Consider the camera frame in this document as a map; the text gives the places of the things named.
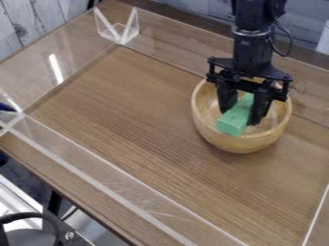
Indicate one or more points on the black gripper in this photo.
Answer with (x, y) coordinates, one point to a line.
(250, 72)

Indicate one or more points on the green rectangular block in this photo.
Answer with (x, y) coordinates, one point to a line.
(233, 122)

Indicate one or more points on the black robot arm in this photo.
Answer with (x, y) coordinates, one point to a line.
(256, 15)

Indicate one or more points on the brown wooden bowl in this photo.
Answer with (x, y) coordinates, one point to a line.
(258, 137)

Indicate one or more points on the black table leg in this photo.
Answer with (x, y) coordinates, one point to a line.
(56, 203)

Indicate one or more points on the clear acrylic corner bracket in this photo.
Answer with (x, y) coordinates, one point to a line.
(118, 33)

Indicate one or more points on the clear acrylic front wall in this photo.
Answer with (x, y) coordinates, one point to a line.
(141, 214)

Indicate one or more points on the grey metal bracket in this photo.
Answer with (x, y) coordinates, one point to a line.
(70, 236)

